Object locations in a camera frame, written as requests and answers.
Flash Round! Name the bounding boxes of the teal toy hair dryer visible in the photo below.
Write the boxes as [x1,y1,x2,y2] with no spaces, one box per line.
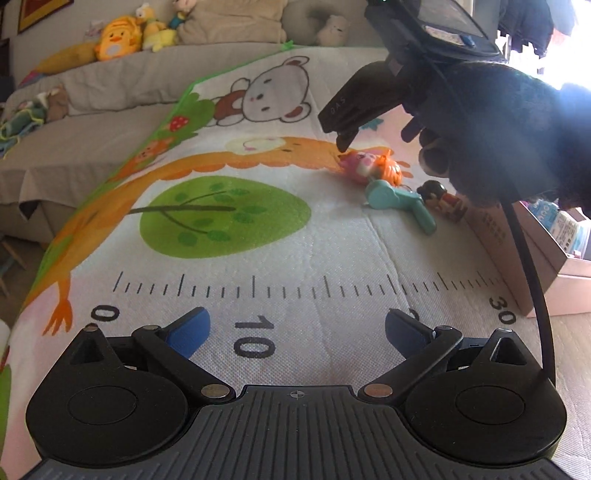
[364,179,437,236]

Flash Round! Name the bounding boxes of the beige pillow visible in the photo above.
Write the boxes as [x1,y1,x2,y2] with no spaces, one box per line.
[177,0,290,46]

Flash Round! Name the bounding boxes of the wooden stool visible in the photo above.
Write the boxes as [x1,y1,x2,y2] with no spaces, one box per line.
[0,235,29,297]

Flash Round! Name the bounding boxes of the white yellow duck plush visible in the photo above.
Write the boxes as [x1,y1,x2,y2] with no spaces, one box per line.
[134,2,179,52]

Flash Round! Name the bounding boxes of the dark hanging clothes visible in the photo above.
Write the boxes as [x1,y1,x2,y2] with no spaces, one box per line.
[500,0,574,55]

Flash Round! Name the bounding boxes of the brown bear plush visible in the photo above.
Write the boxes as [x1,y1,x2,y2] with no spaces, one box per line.
[44,85,70,122]

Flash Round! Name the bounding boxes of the small cartoon boy doll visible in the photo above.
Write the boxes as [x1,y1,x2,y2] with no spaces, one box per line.
[167,0,197,31]

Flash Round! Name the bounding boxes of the pale cat plush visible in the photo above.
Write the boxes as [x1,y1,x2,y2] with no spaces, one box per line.
[317,14,352,47]

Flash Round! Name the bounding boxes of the long yellow plush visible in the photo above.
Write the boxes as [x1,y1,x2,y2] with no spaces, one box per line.
[34,41,100,75]

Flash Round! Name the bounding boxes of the grey neck pillow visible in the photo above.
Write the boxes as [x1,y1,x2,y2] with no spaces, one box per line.
[281,0,387,47]

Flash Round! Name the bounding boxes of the person's right hand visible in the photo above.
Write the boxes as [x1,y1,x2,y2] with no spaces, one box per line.
[401,62,591,209]

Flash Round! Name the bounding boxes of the printed cartoon play mat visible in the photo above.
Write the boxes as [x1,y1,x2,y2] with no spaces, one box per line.
[0,41,591,480]

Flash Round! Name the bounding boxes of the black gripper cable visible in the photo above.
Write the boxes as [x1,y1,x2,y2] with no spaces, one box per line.
[501,198,557,385]

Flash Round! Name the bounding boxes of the yellow chick plush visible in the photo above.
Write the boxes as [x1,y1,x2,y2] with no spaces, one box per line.
[95,16,144,62]

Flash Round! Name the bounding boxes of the orange tiger figure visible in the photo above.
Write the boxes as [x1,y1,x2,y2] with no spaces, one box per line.
[367,154,414,190]

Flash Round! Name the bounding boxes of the beige covered sofa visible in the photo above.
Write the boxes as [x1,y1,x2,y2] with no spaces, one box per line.
[0,41,296,234]

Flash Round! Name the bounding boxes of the blue white tissue packet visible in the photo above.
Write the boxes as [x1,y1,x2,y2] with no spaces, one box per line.
[527,198,591,260]

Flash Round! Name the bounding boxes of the dark framed red picture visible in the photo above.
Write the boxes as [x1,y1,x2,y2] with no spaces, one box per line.
[17,0,75,34]

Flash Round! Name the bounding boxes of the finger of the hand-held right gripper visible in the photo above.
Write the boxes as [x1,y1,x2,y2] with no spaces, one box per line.
[335,121,370,153]
[318,60,408,136]

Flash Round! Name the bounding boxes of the pink bear figure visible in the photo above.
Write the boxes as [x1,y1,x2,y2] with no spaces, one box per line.
[339,150,385,186]

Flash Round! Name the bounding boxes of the pink cardboard box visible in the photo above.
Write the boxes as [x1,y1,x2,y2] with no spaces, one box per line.
[464,198,591,318]

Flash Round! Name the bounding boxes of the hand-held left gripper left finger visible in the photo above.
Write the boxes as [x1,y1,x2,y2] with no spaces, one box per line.
[69,306,236,408]

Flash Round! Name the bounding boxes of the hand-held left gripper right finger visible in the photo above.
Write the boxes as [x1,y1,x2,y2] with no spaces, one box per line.
[362,308,541,408]

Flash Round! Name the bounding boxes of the black-haired red doll figure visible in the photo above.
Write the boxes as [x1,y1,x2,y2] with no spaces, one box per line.
[416,179,468,223]

